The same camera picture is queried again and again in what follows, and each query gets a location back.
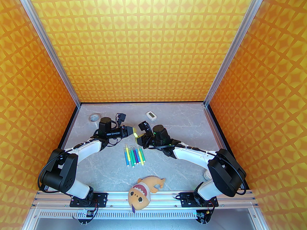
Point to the green marker pen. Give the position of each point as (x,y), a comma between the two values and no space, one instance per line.
(136,133)
(131,156)

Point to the yellow marker pen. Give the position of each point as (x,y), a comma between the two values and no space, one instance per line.
(128,156)
(141,155)

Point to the purple marker pen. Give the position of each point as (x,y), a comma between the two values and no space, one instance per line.
(136,155)

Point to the light blue marker pen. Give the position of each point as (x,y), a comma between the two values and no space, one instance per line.
(126,157)

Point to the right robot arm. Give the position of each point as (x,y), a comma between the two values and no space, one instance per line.
(225,174)

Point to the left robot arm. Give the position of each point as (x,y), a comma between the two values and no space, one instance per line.
(57,174)

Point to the white digital timer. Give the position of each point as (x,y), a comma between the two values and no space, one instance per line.
(151,115)

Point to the black table edge strip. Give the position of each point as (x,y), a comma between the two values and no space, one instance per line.
(72,121)
(141,102)
(215,121)

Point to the white tape roll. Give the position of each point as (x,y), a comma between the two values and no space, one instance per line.
(91,117)

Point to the orange shark plush toy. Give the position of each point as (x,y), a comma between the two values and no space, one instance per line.
(140,193)

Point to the white plastic device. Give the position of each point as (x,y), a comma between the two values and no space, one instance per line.
(206,175)

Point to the grey metal panel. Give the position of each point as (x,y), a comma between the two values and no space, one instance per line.
(144,225)

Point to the small controller board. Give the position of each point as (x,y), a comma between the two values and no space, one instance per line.
(89,214)
(200,215)

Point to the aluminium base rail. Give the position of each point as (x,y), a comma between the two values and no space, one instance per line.
(117,198)

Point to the black bracket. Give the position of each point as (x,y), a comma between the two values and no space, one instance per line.
(84,220)
(203,220)

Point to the aluminium frame post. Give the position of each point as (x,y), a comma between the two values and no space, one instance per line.
(235,44)
(50,47)

